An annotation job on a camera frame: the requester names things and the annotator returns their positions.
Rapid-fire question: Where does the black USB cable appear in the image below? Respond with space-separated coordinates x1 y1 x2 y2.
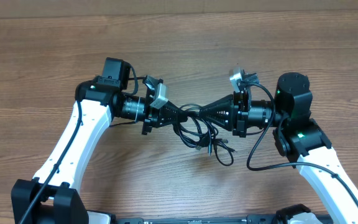
172 103 237 167

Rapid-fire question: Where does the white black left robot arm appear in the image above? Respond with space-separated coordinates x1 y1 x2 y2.
11 58 187 223

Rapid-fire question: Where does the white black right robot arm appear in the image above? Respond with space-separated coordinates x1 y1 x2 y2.
198 70 358 223

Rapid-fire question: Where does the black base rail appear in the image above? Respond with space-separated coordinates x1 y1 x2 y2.
85 203 334 224

